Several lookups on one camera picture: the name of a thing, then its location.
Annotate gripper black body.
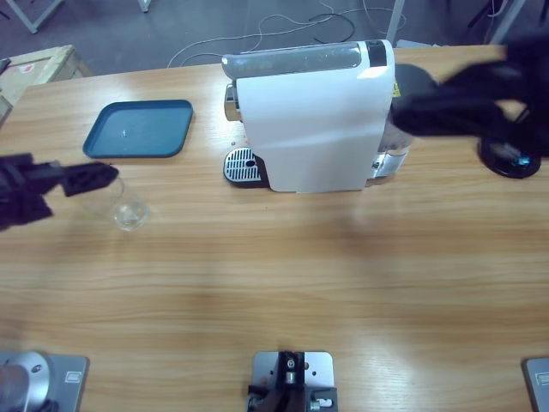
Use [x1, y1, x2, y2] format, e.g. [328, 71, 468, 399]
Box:
[504, 33, 549, 151]
[0, 178, 55, 233]

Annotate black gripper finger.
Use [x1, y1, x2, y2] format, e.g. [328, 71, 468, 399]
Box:
[0, 153, 62, 181]
[435, 59, 522, 100]
[62, 161, 120, 197]
[392, 92, 505, 139]

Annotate clear drinking glass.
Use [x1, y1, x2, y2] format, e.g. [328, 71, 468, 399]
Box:
[81, 175, 152, 233]

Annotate silver coffee machine lever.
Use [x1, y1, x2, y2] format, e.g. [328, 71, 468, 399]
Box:
[221, 41, 365, 81]

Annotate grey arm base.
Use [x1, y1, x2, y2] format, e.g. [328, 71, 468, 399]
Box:
[0, 350, 90, 412]
[521, 357, 549, 412]

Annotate white capsule coffee machine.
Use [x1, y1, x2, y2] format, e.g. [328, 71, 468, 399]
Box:
[222, 39, 398, 194]

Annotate clear water tank, black lid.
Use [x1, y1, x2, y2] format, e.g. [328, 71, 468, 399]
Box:
[368, 63, 439, 182]

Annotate black capsule stand with rods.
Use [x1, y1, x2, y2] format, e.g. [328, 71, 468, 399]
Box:
[477, 109, 544, 179]

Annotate blue plastic tray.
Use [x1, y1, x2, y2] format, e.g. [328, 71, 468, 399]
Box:
[81, 99, 195, 160]

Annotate wooden crate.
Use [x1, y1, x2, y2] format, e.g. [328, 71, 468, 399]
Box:
[0, 44, 94, 130]

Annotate black drip tray, metal grate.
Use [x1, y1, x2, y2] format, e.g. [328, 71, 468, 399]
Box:
[221, 146, 268, 191]

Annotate white metal frame leg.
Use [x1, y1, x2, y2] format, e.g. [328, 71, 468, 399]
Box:
[488, 0, 528, 46]

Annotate white metal post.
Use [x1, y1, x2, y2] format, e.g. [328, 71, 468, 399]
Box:
[387, 0, 407, 42]

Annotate white metal table frame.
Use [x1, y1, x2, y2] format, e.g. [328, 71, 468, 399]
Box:
[6, 0, 65, 35]

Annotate black floor cable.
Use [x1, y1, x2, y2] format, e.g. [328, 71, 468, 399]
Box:
[306, 12, 357, 44]

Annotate white floor cable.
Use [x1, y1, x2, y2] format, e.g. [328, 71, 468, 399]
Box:
[166, 0, 407, 70]

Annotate centre metal camera mount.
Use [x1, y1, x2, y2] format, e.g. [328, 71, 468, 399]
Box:
[247, 350, 338, 412]

